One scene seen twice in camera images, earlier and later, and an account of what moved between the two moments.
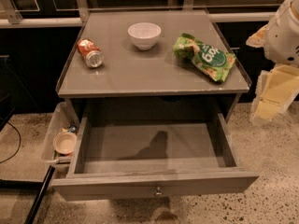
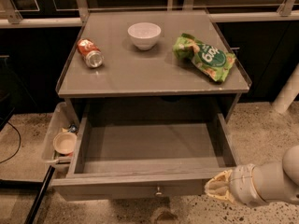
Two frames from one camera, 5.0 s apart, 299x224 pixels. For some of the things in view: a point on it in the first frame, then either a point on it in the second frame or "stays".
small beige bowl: [64, 142] stays
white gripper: [282, 39] -> [243, 184]
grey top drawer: [149, 155] stays
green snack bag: [207, 59] stays
